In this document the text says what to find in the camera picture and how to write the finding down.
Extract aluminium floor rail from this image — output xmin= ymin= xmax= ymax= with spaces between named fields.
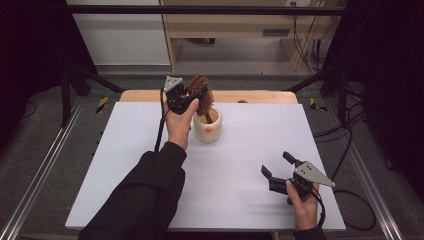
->
xmin=0 ymin=96 xmax=86 ymax=240
xmin=324 ymin=99 xmax=405 ymax=240

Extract person's left hand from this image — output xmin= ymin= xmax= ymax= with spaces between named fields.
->
xmin=164 ymin=97 xmax=200 ymax=152

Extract light wooden desk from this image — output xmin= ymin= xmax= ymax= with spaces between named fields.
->
xmin=158 ymin=0 xmax=348 ymax=72

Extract black horizontal frame bar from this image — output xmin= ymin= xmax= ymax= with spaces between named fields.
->
xmin=66 ymin=4 xmax=348 ymax=16

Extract person's right hand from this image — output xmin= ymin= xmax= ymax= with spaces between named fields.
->
xmin=285 ymin=179 xmax=320 ymax=231

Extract yellow black tape strip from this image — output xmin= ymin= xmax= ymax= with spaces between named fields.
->
xmin=95 ymin=96 xmax=110 ymax=114
xmin=309 ymin=97 xmax=329 ymax=113

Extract white table board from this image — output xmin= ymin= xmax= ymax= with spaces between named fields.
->
xmin=64 ymin=101 xmax=347 ymax=233

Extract brown wooden paddle hairbrush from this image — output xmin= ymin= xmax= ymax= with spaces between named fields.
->
xmin=185 ymin=74 xmax=215 ymax=125

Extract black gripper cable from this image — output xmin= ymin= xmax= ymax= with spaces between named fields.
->
xmin=311 ymin=187 xmax=378 ymax=232
xmin=153 ymin=87 xmax=168 ymax=154

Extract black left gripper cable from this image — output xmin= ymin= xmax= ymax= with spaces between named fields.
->
xmin=153 ymin=87 xmax=168 ymax=154

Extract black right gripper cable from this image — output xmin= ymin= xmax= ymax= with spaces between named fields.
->
xmin=311 ymin=187 xmax=378 ymax=232

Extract cream ribbed ceramic cup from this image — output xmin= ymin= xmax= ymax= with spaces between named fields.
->
xmin=192 ymin=107 xmax=223 ymax=145

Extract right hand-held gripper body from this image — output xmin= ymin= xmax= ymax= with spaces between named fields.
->
xmin=268 ymin=160 xmax=337 ymax=206

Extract white cabinet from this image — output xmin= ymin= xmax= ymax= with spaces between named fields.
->
xmin=66 ymin=0 xmax=172 ymax=66

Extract black metal stand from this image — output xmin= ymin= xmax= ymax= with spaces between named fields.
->
xmin=60 ymin=62 xmax=125 ymax=128
xmin=283 ymin=63 xmax=350 ymax=128

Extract bundle of hanging cables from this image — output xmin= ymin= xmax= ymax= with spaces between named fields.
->
xmin=291 ymin=0 xmax=325 ymax=73

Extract light wooden table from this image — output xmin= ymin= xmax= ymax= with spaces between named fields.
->
xmin=119 ymin=89 xmax=299 ymax=104

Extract black curtain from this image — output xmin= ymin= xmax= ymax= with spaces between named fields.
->
xmin=322 ymin=0 xmax=424 ymax=203
xmin=0 ymin=0 xmax=98 ymax=149

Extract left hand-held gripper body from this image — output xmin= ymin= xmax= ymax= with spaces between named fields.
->
xmin=162 ymin=75 xmax=202 ymax=116

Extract black floor cables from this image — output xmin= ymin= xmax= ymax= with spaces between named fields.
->
xmin=312 ymin=85 xmax=368 ymax=183

